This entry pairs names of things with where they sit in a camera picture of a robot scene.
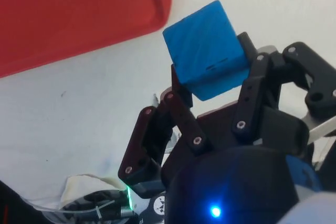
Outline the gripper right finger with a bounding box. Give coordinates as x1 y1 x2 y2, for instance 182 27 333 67
230 31 336 142

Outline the red tray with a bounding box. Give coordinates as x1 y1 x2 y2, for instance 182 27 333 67
0 0 174 79

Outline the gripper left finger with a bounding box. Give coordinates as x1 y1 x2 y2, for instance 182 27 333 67
117 63 214 199

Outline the large blue cube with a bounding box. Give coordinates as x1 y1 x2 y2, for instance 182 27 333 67
162 0 250 102

